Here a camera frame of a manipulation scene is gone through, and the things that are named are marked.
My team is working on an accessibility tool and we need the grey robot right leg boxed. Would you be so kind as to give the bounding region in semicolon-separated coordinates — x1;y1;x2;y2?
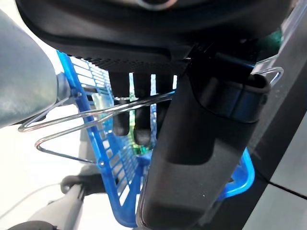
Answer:
13;174;86;230

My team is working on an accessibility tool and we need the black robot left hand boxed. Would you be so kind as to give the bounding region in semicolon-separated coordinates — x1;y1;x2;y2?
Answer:
14;0;295;230

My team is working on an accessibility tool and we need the blue plastic shopping basket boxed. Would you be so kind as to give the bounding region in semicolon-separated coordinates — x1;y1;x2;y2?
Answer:
56;50;255;228

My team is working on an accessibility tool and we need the metal wire basket handle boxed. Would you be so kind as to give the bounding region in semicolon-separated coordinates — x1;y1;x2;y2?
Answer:
35;92;175;165
18;67;285;132

